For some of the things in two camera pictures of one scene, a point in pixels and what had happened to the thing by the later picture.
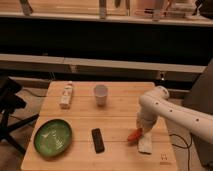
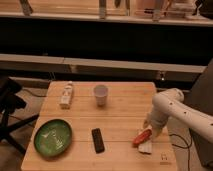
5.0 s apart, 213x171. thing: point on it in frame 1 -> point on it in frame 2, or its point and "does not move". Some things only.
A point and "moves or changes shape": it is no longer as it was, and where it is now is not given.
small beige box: x=66 y=98 does not move
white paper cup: x=100 y=92 does not move
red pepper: x=134 y=137 moves or changes shape
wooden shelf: x=102 y=68 does not move
